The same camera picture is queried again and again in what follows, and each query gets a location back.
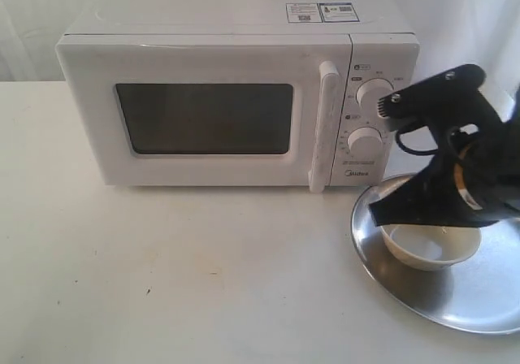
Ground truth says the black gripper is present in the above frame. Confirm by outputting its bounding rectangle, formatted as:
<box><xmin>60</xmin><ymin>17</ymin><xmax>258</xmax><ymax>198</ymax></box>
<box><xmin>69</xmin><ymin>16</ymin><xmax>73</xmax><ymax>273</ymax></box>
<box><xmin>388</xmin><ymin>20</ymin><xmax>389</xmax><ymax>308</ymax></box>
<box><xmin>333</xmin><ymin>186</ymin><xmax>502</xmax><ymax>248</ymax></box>
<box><xmin>368</xmin><ymin>91</ymin><xmax>513</xmax><ymax>229</ymax></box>

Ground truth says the white ceramic bowl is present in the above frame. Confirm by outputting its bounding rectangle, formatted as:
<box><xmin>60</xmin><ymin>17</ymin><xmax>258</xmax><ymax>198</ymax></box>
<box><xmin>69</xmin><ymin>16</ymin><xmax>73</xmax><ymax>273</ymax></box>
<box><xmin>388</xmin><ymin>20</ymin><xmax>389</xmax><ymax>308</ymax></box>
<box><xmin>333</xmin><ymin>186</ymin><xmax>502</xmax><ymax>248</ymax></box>
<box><xmin>380</xmin><ymin>224</ymin><xmax>482</xmax><ymax>271</ymax></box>

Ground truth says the white microwave door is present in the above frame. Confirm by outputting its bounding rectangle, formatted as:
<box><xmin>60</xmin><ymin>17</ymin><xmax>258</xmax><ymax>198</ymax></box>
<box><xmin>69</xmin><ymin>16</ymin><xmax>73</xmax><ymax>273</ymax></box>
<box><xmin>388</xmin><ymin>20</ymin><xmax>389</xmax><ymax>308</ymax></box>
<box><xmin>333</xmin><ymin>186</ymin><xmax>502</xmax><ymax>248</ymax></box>
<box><xmin>56</xmin><ymin>34</ymin><xmax>352</xmax><ymax>193</ymax></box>

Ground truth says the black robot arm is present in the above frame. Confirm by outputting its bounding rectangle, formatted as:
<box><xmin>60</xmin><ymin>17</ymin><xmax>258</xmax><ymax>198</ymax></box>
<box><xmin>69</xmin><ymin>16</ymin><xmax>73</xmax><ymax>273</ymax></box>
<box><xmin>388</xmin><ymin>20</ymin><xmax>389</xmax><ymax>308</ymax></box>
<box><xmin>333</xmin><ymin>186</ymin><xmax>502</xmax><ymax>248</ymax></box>
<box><xmin>369</xmin><ymin>99</ymin><xmax>519</xmax><ymax>228</ymax></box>

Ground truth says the white microwave oven body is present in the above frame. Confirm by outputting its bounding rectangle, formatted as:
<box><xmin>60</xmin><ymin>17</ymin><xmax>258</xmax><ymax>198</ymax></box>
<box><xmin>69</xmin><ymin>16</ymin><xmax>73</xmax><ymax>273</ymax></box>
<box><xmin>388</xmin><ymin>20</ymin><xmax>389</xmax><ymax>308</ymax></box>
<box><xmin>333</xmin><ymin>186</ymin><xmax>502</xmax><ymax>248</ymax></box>
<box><xmin>62</xmin><ymin>0</ymin><xmax>419</xmax><ymax>188</ymax></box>

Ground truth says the lower white control knob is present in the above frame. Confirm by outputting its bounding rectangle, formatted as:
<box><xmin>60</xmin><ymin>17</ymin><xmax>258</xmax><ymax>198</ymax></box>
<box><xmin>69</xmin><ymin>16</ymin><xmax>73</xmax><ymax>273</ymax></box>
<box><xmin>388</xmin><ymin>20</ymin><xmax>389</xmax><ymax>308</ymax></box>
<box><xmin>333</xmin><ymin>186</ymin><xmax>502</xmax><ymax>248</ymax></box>
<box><xmin>347</xmin><ymin>127</ymin><xmax>383</xmax><ymax>158</ymax></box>

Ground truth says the white control knob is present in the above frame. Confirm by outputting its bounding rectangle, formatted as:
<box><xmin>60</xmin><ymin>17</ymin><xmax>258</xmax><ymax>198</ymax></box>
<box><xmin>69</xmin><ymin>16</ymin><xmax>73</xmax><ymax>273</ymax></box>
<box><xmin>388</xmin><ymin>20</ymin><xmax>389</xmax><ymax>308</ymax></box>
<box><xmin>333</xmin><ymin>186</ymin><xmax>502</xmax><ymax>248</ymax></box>
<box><xmin>356</xmin><ymin>78</ymin><xmax>394</xmax><ymax>106</ymax></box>
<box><xmin>347</xmin><ymin>127</ymin><xmax>383</xmax><ymax>158</ymax></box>

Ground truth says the round silver metal tray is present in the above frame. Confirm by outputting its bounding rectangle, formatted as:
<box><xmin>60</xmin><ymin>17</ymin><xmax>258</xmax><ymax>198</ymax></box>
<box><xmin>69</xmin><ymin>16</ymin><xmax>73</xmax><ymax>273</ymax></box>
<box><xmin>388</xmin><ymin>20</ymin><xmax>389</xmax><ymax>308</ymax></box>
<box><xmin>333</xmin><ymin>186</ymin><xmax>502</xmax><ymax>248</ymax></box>
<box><xmin>351</xmin><ymin>175</ymin><xmax>519</xmax><ymax>335</ymax></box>

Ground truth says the upper white control knob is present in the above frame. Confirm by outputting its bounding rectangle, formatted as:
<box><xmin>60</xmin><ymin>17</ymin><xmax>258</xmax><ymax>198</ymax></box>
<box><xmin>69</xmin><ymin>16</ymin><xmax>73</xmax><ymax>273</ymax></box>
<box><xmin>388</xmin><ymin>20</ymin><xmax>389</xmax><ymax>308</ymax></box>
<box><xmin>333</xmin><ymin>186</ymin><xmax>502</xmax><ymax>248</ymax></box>
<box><xmin>356</xmin><ymin>78</ymin><xmax>394</xmax><ymax>106</ymax></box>

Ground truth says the blue white label sticker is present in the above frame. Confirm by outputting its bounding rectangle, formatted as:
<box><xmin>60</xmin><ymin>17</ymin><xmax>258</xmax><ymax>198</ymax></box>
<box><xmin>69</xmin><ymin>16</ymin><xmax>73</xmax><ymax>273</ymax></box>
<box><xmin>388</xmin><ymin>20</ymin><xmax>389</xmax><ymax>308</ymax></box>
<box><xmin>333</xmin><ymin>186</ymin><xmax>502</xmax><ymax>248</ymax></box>
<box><xmin>286</xmin><ymin>2</ymin><xmax>360</xmax><ymax>24</ymax></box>

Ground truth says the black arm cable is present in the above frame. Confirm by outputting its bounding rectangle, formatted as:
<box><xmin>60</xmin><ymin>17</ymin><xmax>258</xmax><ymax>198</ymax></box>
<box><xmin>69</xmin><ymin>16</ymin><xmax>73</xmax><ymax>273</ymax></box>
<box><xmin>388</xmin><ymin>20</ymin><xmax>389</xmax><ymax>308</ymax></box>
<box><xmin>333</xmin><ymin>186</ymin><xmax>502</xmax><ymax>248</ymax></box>
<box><xmin>394</xmin><ymin>128</ymin><xmax>442</xmax><ymax>156</ymax></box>

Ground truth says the wrist camera on blue bracket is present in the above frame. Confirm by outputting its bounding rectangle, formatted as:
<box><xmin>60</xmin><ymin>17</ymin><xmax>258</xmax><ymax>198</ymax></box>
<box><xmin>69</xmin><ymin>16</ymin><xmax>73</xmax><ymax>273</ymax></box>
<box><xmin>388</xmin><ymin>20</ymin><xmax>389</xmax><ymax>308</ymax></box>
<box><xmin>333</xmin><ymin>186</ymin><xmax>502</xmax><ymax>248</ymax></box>
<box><xmin>377</xmin><ymin>64</ymin><xmax>502</xmax><ymax>131</ymax></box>

